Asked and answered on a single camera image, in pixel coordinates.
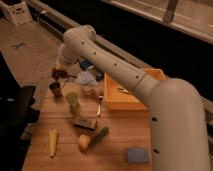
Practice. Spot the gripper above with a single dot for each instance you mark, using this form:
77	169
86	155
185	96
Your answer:
65	67

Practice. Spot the dark grape bunch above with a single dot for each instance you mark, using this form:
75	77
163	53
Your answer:
58	73

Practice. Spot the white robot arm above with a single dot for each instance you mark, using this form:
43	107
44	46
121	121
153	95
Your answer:
179	138

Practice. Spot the dark metal cup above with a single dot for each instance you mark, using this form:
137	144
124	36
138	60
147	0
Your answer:
55	89

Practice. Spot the green plastic cup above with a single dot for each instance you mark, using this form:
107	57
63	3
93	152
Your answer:
72	99

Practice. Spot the blue box on floor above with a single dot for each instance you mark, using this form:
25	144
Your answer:
86	65

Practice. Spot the clear glass jar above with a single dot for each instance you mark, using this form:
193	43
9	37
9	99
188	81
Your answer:
87	90

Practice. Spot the yellow plastic bin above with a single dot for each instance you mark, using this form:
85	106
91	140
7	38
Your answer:
115	100

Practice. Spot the dark rectangular scrub block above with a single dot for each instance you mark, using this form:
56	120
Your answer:
85	123

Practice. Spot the black chair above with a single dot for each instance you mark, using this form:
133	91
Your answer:
16	113

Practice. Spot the yellow corn cob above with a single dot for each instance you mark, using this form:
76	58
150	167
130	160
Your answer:
53	137

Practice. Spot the green cucumber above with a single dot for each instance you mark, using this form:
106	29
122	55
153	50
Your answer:
102	133

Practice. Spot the white cardboard box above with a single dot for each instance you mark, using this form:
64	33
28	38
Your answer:
17	14

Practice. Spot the yellow orange fruit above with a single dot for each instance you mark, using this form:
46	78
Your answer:
83	142

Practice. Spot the blue sponge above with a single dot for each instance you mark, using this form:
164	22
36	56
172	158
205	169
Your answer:
137	155

